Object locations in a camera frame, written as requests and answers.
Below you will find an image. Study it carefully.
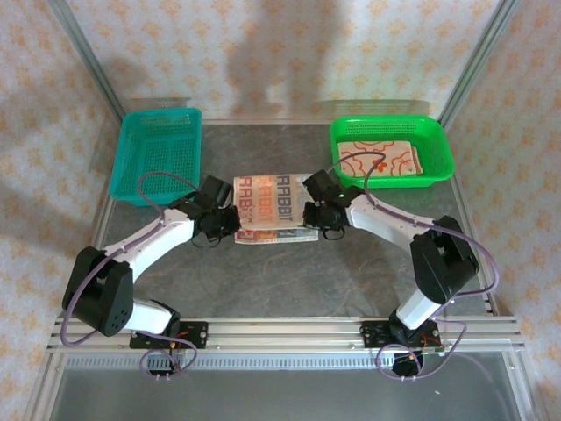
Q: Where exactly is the rabbit lettering print towel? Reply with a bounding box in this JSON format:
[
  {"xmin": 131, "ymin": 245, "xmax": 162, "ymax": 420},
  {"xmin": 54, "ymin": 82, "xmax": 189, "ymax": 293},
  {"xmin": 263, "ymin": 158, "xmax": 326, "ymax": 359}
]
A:
[{"xmin": 231, "ymin": 173, "xmax": 320, "ymax": 245}]

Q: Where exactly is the lion and flower print towel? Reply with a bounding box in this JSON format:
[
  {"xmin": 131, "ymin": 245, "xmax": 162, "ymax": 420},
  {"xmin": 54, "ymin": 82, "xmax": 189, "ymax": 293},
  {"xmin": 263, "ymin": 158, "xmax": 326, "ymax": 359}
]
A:
[{"xmin": 337, "ymin": 139, "xmax": 421, "ymax": 179}]

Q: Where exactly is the teal plastic basket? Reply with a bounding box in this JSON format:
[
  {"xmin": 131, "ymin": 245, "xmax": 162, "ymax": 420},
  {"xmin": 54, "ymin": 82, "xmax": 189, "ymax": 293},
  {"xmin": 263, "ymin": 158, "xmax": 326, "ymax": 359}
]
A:
[{"xmin": 108, "ymin": 108, "xmax": 203, "ymax": 208}]

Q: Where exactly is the bright green plastic basket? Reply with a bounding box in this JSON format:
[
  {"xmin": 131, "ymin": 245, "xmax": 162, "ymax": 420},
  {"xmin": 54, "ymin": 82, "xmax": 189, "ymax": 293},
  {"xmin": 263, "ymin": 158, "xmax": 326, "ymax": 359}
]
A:
[{"xmin": 328, "ymin": 114, "xmax": 456, "ymax": 192}]

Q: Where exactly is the grey metal panel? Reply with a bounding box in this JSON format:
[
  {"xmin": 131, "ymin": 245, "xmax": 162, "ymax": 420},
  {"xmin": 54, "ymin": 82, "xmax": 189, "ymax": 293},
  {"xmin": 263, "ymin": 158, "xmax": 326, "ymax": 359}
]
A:
[{"xmin": 47, "ymin": 367, "xmax": 516, "ymax": 421}]

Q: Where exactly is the black left gripper cable loop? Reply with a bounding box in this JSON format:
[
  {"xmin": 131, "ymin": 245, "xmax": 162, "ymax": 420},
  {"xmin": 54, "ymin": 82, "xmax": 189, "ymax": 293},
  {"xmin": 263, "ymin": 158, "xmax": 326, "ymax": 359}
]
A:
[{"xmin": 191, "ymin": 231, "xmax": 222, "ymax": 251}]

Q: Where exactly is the aluminium table side rail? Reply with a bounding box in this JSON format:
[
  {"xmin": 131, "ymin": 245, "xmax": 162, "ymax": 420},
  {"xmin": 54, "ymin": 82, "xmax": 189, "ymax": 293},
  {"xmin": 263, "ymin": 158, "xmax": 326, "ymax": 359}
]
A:
[
  {"xmin": 437, "ymin": 122, "xmax": 503, "ymax": 318},
  {"xmin": 59, "ymin": 118, "xmax": 128, "ymax": 319}
]

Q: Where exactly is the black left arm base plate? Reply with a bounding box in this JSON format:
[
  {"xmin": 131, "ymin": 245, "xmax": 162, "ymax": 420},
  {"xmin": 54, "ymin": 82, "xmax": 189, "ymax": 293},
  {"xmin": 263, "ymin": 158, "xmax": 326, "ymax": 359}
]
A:
[{"xmin": 129, "ymin": 321, "xmax": 209, "ymax": 351}]

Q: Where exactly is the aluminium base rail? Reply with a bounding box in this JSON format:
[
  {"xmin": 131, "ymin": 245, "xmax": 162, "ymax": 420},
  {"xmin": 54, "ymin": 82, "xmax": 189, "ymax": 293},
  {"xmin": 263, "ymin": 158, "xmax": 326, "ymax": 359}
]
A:
[{"xmin": 46, "ymin": 316, "xmax": 527, "ymax": 354}]

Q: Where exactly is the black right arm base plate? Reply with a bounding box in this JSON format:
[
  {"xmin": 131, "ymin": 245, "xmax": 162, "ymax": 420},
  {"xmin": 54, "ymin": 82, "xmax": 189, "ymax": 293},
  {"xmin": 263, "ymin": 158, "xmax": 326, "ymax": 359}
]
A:
[{"xmin": 360, "ymin": 319, "xmax": 441, "ymax": 351}]

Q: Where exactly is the slotted grey cable duct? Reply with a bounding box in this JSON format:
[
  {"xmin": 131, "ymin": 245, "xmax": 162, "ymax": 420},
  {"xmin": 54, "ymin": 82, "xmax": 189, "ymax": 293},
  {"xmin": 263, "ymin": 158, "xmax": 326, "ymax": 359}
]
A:
[{"xmin": 65, "ymin": 353, "xmax": 512, "ymax": 373}]

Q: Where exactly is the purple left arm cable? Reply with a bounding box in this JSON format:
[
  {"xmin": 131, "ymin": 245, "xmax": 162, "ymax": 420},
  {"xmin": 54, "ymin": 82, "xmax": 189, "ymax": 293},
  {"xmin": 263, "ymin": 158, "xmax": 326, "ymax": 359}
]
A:
[{"xmin": 59, "ymin": 171, "xmax": 199, "ymax": 382}]

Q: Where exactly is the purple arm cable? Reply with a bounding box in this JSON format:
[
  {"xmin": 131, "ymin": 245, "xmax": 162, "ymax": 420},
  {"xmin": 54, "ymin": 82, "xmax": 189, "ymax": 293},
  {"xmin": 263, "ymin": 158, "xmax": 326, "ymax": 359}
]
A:
[
  {"xmin": 59, "ymin": 171, "xmax": 199, "ymax": 382},
  {"xmin": 328, "ymin": 151, "xmax": 501, "ymax": 382}
]

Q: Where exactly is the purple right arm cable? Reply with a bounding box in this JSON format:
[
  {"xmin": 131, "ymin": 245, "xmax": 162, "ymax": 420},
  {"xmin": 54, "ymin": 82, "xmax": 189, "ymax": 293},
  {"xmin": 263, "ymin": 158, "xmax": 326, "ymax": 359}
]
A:
[{"xmin": 328, "ymin": 151, "xmax": 501, "ymax": 382}]

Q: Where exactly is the aluminium frame post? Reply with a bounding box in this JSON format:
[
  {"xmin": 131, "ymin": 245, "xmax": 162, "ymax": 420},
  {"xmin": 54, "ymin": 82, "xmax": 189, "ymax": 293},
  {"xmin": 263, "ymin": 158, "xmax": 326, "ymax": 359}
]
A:
[
  {"xmin": 46, "ymin": 0, "xmax": 128, "ymax": 123},
  {"xmin": 437, "ymin": 0, "xmax": 523, "ymax": 128}
]

